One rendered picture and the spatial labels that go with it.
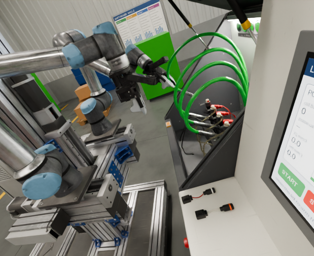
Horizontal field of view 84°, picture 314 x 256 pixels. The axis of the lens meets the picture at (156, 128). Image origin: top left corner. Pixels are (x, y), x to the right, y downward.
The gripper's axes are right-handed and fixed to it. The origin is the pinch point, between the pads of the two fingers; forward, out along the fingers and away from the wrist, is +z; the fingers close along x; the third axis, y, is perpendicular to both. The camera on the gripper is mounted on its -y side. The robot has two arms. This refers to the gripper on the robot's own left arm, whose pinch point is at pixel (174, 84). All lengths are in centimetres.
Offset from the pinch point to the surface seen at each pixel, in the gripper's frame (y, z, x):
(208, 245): 2, 51, 53
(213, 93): 3.0, 17.0, -33.0
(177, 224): 106, 72, -6
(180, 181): 15, 36, 33
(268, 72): -37, 29, 36
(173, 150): 21.5, 24.8, 15.3
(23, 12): 335, -726, -272
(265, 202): -14, 53, 42
